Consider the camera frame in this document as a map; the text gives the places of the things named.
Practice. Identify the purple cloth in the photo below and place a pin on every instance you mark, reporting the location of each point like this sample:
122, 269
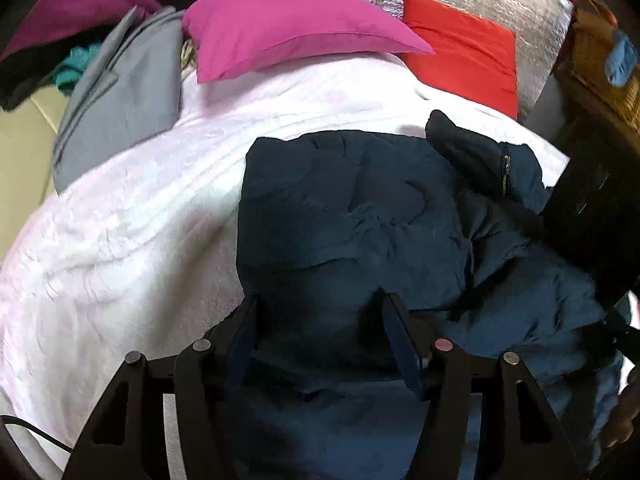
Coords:
75, 5

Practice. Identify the white fleece blanket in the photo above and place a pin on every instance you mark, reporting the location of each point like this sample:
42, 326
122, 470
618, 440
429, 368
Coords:
140, 240

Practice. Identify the navy blue jacket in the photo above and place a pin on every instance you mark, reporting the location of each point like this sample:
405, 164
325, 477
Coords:
360, 230

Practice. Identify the wicker basket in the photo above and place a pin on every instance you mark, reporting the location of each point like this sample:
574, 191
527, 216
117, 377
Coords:
590, 55

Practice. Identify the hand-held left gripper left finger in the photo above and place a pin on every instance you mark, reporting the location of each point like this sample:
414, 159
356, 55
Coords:
244, 345

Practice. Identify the magenta pillow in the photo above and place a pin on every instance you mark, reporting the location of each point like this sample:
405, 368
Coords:
280, 25

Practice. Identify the black cloth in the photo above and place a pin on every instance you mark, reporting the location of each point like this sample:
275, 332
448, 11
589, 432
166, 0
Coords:
25, 75

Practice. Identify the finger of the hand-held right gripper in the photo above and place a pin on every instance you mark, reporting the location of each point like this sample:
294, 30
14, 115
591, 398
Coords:
525, 217

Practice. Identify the person's right hand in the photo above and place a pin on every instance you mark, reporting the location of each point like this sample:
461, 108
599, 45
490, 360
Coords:
620, 415

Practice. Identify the teal cloth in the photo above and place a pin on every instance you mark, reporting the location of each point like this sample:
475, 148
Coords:
75, 67

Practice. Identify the grey cloth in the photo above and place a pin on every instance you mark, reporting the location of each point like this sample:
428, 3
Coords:
125, 90

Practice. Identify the red pillow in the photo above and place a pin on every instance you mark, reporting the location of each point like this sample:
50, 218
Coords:
465, 50

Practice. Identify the blue cloth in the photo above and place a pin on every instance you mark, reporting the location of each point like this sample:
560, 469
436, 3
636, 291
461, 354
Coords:
622, 57

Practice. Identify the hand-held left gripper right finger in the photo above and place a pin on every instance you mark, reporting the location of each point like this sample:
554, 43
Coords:
403, 350

